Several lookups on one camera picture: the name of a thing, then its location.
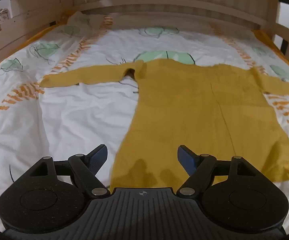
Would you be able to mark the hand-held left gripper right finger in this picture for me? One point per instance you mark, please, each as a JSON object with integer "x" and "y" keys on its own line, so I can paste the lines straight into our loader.
{"x": 185, "y": 158}

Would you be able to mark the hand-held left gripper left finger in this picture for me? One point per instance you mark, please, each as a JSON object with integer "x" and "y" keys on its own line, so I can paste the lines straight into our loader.
{"x": 100, "y": 156}

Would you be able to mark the mustard yellow knit sweater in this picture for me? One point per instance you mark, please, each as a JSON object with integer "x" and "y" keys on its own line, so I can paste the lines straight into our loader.
{"x": 184, "y": 105}

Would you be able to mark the white leaf-print bed cover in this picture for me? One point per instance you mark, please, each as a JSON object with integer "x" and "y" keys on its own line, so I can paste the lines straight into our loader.
{"x": 72, "y": 110}

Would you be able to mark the light wooden bed frame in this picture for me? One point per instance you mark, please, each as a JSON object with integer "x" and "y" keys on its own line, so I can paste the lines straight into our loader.
{"x": 159, "y": 5}

